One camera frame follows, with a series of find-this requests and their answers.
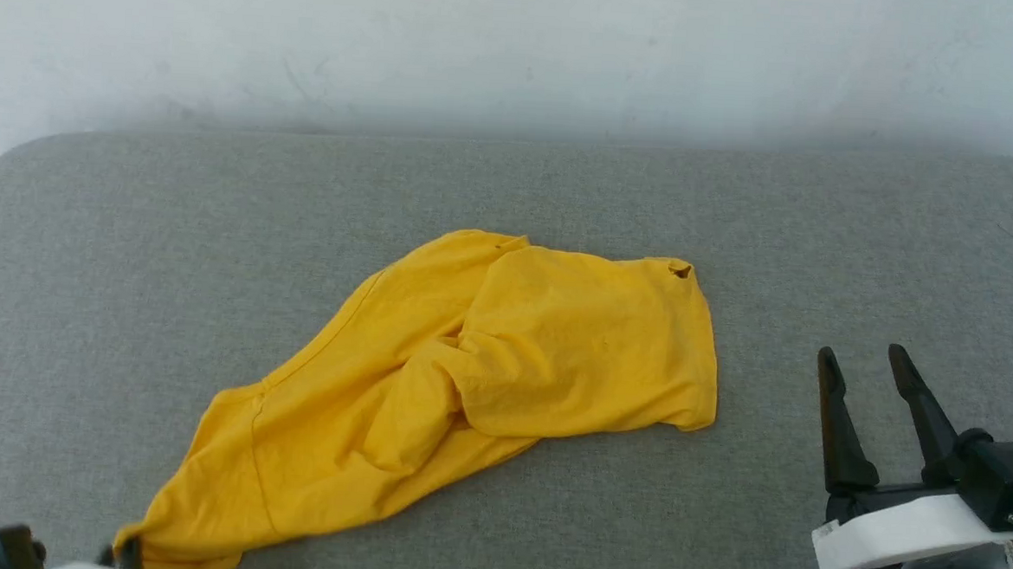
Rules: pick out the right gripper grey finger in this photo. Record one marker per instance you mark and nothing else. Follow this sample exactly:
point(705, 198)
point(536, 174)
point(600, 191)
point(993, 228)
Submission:
point(841, 441)
point(928, 424)

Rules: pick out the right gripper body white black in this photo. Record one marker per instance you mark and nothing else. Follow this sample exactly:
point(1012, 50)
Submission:
point(901, 531)

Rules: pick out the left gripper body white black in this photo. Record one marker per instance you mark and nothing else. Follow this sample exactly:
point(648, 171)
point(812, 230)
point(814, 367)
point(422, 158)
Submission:
point(124, 558)

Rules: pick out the grey fabric sofa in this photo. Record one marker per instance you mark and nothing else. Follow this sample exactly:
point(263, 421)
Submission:
point(126, 256)

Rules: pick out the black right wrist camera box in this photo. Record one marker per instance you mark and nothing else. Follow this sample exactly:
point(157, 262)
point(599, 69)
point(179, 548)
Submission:
point(1008, 476)

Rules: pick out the yellow garment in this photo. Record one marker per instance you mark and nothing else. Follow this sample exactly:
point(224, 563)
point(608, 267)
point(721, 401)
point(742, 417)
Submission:
point(573, 340)

